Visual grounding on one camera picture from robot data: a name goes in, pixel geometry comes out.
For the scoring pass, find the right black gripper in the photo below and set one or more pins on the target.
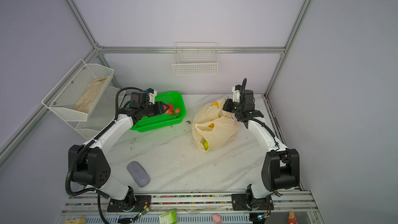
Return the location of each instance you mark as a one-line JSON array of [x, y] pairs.
[[230, 106]]

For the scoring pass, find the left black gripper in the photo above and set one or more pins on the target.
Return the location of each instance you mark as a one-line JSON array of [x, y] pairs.
[[157, 109]]

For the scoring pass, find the green plastic basket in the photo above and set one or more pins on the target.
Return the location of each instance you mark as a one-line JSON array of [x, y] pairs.
[[164, 120]]

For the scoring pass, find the cream banana print plastic bag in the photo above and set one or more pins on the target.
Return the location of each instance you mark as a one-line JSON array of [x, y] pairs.
[[214, 125]]

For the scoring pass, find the yellow fake lemon with leaves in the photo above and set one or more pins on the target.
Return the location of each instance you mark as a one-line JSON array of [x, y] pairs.
[[205, 145]]

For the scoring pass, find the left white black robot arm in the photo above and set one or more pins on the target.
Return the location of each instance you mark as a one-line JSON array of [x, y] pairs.
[[88, 168]]

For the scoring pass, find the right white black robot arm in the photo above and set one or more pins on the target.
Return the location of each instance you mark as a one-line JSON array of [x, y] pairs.
[[281, 167]]

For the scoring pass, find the grey oval sponge pad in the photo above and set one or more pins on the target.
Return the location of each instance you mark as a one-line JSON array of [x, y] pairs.
[[138, 173]]

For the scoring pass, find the beige cloth in shelf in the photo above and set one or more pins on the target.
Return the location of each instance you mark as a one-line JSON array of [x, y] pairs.
[[92, 91]]

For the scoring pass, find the green small box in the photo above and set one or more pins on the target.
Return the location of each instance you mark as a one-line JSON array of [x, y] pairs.
[[169, 217]]

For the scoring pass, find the pink small toy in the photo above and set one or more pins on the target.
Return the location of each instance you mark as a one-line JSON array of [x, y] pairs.
[[216, 219]]

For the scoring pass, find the red yellow figurine toy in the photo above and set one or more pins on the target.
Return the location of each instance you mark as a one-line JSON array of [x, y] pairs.
[[292, 218]]

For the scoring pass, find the beige toy at front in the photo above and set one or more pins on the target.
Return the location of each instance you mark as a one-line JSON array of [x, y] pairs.
[[80, 220]]

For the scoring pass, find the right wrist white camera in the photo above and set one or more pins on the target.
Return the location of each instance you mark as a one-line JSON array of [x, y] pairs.
[[236, 93]]

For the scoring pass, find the wrist white camera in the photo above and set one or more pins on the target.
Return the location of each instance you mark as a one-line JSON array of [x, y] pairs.
[[152, 95], [236, 93]]

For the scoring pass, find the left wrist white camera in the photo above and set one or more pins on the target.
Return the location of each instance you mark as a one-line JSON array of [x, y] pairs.
[[152, 95]]

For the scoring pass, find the white wire wall basket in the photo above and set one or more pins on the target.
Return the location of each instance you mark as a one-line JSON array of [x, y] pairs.
[[195, 58]]

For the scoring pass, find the lower white mesh wall shelf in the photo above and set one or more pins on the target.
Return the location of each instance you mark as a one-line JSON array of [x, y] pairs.
[[102, 114]]

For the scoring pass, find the white mesh wall shelf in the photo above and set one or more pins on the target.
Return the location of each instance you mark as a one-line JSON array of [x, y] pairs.
[[102, 114], [66, 97]]

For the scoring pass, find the upper white mesh wall shelf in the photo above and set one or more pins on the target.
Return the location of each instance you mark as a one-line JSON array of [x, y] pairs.
[[66, 97]]

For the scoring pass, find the aluminium front rail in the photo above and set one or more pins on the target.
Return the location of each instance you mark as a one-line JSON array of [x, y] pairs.
[[200, 203]]

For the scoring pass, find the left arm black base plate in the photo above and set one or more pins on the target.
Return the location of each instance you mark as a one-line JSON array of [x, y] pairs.
[[136, 205]]

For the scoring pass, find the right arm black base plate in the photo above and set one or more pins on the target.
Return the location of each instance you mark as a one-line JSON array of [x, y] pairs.
[[240, 202]]

